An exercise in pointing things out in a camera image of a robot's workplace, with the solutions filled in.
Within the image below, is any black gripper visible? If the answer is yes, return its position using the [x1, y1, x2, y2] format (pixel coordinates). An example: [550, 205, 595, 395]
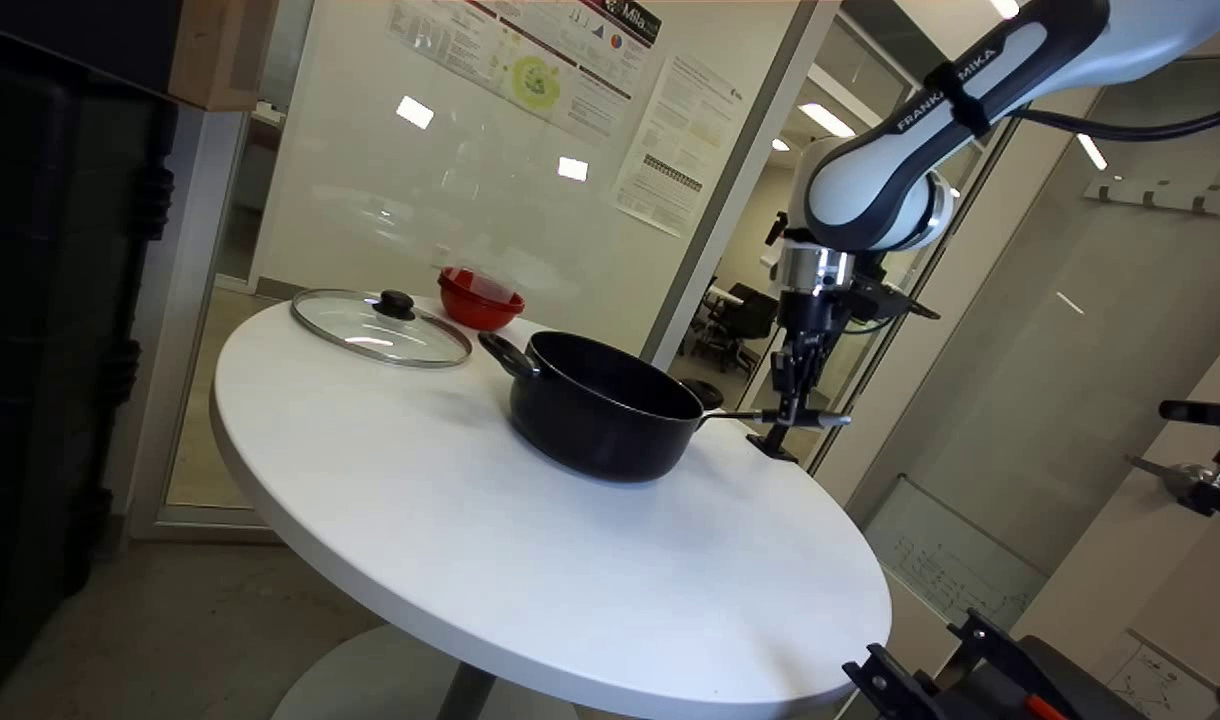
[763, 278, 858, 433]

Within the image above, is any black cooking pot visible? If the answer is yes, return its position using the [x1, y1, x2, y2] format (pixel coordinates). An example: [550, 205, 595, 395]
[474, 330, 729, 490]

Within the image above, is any glass pot lid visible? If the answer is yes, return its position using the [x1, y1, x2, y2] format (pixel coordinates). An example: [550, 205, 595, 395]
[287, 290, 474, 374]

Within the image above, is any white printed paper sheet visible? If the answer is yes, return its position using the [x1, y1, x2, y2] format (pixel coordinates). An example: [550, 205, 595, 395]
[617, 52, 750, 241]

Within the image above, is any red bowl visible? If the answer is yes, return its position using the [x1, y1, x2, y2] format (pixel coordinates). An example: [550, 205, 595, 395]
[434, 264, 527, 338]

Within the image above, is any white round table base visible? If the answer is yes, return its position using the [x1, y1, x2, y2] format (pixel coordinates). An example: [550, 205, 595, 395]
[268, 626, 580, 720]

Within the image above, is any brown cardboard box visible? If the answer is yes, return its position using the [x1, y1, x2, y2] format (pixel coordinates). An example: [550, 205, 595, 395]
[162, 0, 282, 115]

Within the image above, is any black cabinet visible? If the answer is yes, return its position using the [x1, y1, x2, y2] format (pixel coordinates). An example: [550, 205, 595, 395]
[0, 0, 183, 711]

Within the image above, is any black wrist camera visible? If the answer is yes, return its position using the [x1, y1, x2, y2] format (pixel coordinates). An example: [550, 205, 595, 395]
[840, 271, 942, 338]

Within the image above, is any coat hook rail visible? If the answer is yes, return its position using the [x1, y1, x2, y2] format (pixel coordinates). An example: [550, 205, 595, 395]
[1084, 180, 1220, 223]

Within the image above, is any black camera on mount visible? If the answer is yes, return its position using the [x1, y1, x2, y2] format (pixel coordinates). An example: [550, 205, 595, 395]
[1137, 395, 1220, 529]

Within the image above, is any wall poster with yellow circle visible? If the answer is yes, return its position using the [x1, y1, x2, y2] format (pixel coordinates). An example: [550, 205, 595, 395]
[388, 0, 663, 138]

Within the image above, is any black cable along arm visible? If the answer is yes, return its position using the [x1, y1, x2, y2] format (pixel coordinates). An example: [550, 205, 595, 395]
[1010, 86, 1220, 144]

